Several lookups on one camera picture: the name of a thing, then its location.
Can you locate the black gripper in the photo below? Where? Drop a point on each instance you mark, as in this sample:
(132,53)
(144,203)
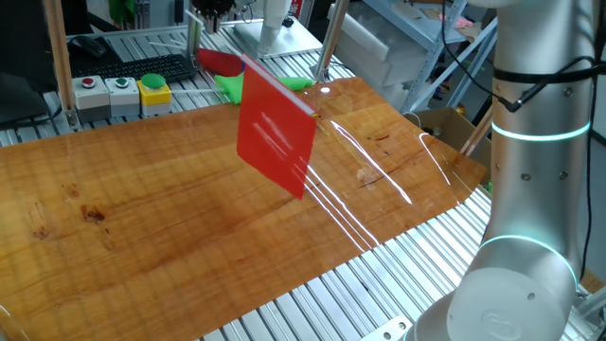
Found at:
(213,3)

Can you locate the red flag with white stick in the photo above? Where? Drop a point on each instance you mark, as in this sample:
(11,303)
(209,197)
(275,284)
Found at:
(277,132)

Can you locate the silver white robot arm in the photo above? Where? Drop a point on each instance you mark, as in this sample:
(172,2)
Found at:
(540,189)

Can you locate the red and blue flag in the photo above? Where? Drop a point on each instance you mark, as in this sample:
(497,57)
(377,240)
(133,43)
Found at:
(218,61)

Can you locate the green cloth on rollers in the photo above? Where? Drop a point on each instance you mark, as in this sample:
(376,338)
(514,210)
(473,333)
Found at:
(229,87)

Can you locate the black keyboard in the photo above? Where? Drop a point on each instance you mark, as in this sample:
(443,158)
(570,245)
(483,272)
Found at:
(142,68)

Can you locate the hanging green cloth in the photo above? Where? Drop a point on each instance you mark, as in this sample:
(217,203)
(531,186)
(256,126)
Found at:
(120,9)

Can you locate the yellow box green mushroom button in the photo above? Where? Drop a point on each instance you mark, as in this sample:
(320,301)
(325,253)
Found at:
(154,97)

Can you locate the grey box with green button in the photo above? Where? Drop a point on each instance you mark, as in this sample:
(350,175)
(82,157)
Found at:
(123,99)

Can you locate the black computer mouse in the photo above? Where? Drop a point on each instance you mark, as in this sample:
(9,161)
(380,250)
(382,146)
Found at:
(87,46)

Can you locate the grey box with red button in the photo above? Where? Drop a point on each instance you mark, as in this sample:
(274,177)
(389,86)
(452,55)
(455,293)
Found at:
(92,102)

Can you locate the white foam sheets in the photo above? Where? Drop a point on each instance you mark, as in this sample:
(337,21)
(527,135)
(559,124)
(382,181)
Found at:
(374,47)

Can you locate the black monitor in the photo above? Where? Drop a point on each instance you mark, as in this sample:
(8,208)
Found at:
(23,47)

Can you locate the wood grain table mat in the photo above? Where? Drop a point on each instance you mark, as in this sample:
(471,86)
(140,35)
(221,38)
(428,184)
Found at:
(142,227)

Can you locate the pink paper sheet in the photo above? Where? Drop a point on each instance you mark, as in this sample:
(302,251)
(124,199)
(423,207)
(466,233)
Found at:
(457,21)

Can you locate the brown cardboard box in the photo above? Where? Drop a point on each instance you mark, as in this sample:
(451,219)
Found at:
(450,128)

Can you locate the crumpled green cloth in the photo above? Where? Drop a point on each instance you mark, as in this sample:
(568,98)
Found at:
(489,185)

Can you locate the upright aluminium post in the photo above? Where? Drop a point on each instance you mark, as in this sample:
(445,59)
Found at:
(193,38)

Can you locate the shiny silver metal post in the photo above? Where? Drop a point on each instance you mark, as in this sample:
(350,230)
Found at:
(331,38)

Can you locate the copper coloured frame post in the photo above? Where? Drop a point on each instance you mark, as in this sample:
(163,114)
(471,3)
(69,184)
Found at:
(59,57)
(478,132)

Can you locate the white metal shelf frame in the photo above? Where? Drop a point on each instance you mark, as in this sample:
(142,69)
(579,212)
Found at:
(435,52)

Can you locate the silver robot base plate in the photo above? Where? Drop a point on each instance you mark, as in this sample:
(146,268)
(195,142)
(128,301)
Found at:
(388,331)

